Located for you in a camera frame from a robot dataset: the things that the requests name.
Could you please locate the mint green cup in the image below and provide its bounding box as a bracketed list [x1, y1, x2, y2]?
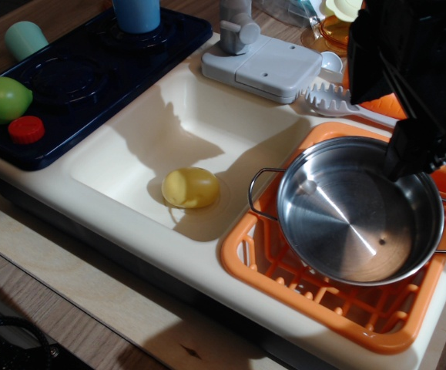
[4, 21, 49, 62]

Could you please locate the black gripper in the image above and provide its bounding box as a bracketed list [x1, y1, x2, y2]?
[347, 1, 446, 181]

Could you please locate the orange plastic carrot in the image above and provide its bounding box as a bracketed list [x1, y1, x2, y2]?
[341, 66, 407, 120]

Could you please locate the amber transparent bowl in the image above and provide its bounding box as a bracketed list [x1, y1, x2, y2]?
[300, 15, 350, 58]

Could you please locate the grey toy faucet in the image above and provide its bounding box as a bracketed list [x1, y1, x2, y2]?
[202, 1, 323, 104]

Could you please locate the green plastic pear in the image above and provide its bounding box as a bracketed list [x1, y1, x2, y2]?
[0, 77, 33, 124]

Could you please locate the cream toy sink unit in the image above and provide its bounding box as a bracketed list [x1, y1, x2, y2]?
[0, 52, 439, 369]

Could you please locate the blue plastic cup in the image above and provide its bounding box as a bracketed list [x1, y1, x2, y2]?
[112, 0, 160, 34]

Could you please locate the orange plastic drying rack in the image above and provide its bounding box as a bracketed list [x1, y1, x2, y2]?
[219, 122, 446, 356]

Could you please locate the white measuring spoon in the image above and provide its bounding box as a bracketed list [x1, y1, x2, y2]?
[319, 51, 344, 83]

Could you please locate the pale yellow plastic plate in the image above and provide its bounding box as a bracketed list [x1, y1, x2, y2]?
[323, 0, 363, 22]

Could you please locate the dark blue toy stove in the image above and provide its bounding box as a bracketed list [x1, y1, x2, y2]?
[0, 8, 213, 170]

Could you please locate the white pasta server blue handle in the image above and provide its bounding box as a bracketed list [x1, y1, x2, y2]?
[304, 83, 399, 128]

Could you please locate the red bottle cap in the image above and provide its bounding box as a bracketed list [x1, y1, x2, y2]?
[8, 116, 45, 145]

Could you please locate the yellow plastic lemon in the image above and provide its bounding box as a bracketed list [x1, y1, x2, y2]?
[161, 167, 220, 209]

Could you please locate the stainless steel pan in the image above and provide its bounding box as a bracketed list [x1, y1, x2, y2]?
[271, 136, 446, 287]

